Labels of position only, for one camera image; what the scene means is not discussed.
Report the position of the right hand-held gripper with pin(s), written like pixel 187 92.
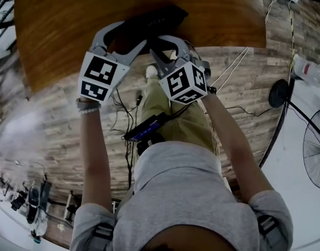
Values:
pixel 186 85

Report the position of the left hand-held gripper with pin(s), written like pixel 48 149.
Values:
pixel 100 74

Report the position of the black glasses case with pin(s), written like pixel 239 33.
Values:
pixel 162 20

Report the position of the person's right forearm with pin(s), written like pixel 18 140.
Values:
pixel 228 140

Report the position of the person's left forearm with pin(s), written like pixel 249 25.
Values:
pixel 94 150

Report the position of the white shoe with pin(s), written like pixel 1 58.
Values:
pixel 173 55
pixel 151 71

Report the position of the gray wristband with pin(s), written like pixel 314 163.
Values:
pixel 88 103

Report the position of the olive trousers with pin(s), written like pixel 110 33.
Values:
pixel 186 121

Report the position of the black device with blue screen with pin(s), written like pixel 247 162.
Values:
pixel 147 128

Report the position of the black waist pouch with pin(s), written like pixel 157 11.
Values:
pixel 149 146

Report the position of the black standing fan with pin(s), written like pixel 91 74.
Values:
pixel 279 93

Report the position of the gray T-shirt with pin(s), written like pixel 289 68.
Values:
pixel 181 192

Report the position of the person's head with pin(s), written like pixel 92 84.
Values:
pixel 188 240

